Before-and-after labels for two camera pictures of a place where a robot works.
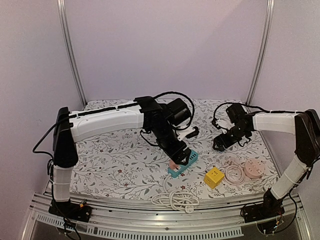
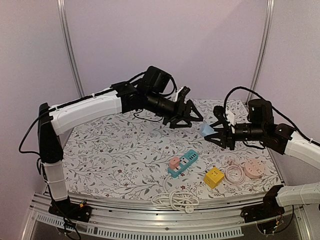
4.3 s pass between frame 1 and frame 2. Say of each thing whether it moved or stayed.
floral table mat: stayed
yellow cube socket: stayed
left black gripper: moved
